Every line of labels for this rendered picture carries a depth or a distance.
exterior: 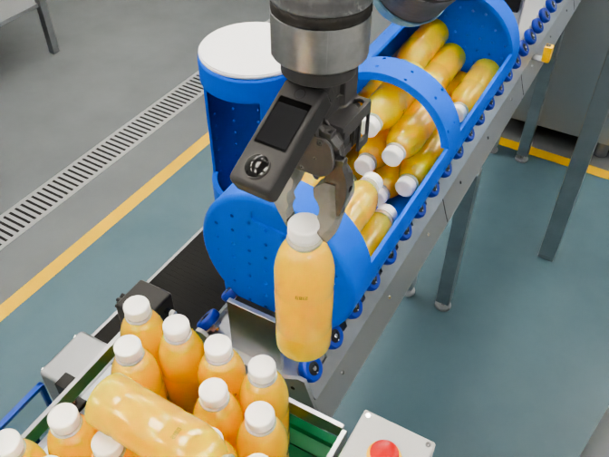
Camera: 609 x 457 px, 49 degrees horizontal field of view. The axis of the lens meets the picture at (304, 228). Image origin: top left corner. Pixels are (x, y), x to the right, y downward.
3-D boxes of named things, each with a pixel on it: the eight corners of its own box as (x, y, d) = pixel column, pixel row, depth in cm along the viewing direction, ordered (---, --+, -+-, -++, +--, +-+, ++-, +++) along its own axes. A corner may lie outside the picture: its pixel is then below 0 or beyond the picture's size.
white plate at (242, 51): (225, 14, 184) (226, 18, 185) (178, 64, 165) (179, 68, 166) (322, 31, 177) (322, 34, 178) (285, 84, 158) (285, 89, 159)
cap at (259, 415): (242, 432, 88) (241, 425, 87) (249, 407, 91) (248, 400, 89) (272, 437, 87) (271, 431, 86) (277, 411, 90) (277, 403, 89)
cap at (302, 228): (289, 225, 77) (289, 213, 76) (323, 227, 77) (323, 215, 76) (285, 248, 74) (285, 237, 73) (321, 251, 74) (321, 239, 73)
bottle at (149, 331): (140, 406, 112) (120, 337, 99) (131, 373, 116) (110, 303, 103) (182, 392, 114) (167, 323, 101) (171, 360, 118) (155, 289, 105)
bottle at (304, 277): (279, 316, 91) (276, 213, 78) (332, 320, 91) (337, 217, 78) (273, 359, 86) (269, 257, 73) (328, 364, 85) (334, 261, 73)
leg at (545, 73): (529, 158, 307) (566, 29, 263) (526, 164, 303) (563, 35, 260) (517, 153, 309) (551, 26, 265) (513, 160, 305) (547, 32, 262)
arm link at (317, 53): (342, 41, 55) (243, 13, 58) (339, 93, 58) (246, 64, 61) (389, 1, 60) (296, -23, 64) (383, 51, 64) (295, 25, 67)
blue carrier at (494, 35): (503, 104, 169) (536, -4, 149) (344, 357, 114) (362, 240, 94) (399, 71, 178) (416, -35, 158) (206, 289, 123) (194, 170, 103)
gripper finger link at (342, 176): (357, 212, 70) (349, 139, 65) (351, 220, 69) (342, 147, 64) (318, 203, 73) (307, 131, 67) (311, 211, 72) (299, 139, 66)
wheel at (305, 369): (314, 348, 110) (305, 348, 111) (301, 368, 107) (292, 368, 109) (329, 367, 111) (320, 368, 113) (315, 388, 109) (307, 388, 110)
